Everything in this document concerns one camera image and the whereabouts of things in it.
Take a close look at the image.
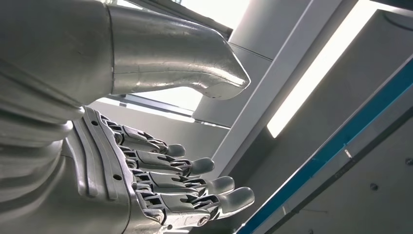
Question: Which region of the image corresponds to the ceiling light strip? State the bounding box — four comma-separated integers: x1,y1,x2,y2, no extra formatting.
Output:
266,0,380,139

